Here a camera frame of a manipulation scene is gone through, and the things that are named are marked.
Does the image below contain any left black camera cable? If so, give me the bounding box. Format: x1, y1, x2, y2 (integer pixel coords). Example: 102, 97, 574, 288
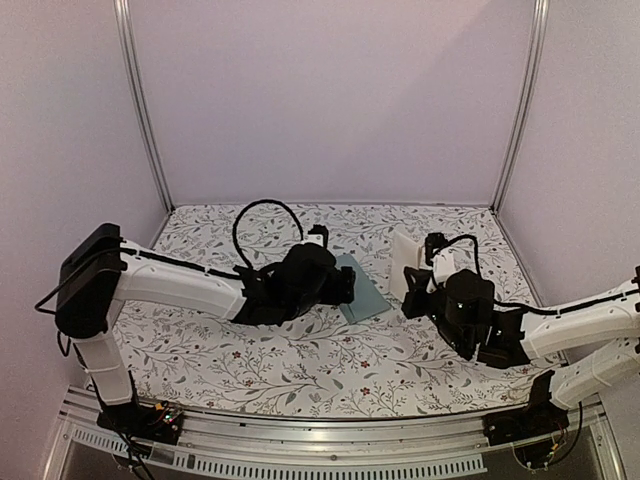
232, 199, 307, 274

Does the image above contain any right black camera cable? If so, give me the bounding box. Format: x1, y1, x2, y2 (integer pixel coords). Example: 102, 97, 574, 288
439, 233, 489, 286

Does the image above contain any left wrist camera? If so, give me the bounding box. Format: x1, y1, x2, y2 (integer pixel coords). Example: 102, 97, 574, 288
306, 224, 329, 248

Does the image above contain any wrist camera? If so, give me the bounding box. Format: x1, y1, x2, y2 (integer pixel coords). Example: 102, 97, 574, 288
306, 224, 329, 248
424, 232, 447, 267

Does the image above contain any black camera cable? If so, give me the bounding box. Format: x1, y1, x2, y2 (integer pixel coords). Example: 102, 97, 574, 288
439, 233, 489, 286
232, 199, 307, 274

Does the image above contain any right aluminium frame post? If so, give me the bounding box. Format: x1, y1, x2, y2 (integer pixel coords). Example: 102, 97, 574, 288
490, 0, 550, 216

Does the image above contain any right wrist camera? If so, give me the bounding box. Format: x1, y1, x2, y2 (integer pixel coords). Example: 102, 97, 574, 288
424, 232, 447, 267

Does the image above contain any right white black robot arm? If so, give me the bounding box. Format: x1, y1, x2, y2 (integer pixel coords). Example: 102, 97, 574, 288
402, 267, 639, 436

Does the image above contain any floral patterned table mat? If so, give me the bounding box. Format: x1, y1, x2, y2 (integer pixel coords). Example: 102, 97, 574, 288
114, 204, 563, 418

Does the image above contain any front aluminium rail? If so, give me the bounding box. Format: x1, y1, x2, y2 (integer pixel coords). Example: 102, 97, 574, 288
44, 387, 629, 479

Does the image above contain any left aluminium frame post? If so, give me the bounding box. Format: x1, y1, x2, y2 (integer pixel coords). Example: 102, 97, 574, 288
113, 0, 175, 213

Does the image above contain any aluminium frame post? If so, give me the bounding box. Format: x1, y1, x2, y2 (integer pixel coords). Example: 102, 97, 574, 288
113, 0, 175, 213
490, 0, 550, 216

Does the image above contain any teal blue envelope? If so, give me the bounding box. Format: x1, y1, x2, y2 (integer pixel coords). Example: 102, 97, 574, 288
336, 254, 391, 325

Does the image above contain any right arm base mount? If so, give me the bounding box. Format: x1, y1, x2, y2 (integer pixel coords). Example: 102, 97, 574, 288
482, 404, 569, 446

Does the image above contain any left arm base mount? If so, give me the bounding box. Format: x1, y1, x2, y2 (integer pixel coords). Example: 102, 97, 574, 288
97, 402, 184, 445

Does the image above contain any beige letter paper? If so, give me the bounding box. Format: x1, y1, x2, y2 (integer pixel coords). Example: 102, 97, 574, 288
389, 229, 422, 300

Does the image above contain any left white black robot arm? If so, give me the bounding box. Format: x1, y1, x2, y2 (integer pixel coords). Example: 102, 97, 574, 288
34, 223, 356, 434

